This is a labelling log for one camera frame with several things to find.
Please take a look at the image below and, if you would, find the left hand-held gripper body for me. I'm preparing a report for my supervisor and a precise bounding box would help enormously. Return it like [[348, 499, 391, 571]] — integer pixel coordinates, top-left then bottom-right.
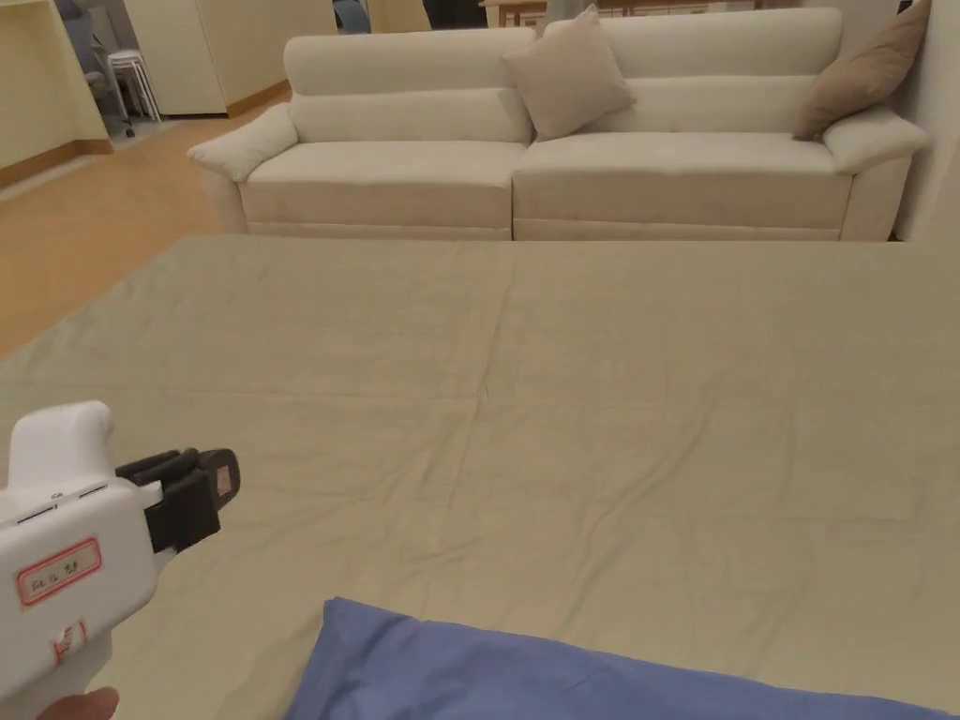
[[0, 400, 223, 720]]

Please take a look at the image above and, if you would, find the person's left hand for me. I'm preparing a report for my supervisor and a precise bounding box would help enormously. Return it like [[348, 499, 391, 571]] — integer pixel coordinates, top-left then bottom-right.
[[43, 685, 121, 720]]

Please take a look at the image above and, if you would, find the blue garment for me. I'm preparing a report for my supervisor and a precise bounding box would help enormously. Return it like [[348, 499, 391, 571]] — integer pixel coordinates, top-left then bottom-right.
[[280, 595, 960, 720]]

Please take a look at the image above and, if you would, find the cream sofa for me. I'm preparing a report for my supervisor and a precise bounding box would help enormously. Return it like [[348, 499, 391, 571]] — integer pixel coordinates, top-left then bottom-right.
[[187, 7, 932, 244]]

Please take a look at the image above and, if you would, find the stack of white stools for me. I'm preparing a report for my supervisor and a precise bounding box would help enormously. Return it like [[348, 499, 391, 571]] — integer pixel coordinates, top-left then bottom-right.
[[108, 46, 162, 125]]

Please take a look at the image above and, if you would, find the bed with pale green sheet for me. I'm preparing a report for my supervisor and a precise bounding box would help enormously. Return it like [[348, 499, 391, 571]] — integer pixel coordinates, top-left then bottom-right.
[[0, 233, 960, 720]]

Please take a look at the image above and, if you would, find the beige square cushion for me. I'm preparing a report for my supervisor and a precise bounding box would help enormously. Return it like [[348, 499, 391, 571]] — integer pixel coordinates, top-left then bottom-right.
[[500, 3, 639, 143]]

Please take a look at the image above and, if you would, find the tan square cushion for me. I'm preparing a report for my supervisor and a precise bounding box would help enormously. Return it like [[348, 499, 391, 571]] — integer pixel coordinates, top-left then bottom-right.
[[790, 0, 933, 143]]

